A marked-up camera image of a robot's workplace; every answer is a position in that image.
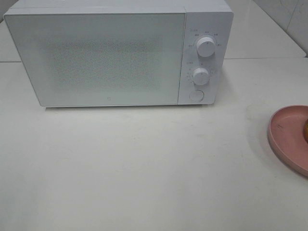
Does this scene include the pink round plate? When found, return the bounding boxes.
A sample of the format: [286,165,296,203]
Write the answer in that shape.
[267,105,308,177]

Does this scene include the burger with brown bun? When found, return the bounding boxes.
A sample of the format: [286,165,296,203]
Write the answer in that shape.
[303,120,308,142]

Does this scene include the white microwave door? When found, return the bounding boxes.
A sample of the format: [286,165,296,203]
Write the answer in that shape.
[5,13,185,107]

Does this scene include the lower white microwave knob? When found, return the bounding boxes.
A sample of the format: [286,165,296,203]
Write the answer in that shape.
[192,67,209,86]

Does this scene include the white microwave knob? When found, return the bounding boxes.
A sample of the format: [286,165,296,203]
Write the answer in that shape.
[192,67,209,86]
[196,36,216,57]

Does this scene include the white microwave oven body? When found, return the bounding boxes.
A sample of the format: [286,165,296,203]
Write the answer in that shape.
[3,0,233,106]

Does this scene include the upper white microwave knob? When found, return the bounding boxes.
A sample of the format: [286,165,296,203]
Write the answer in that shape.
[196,36,216,57]

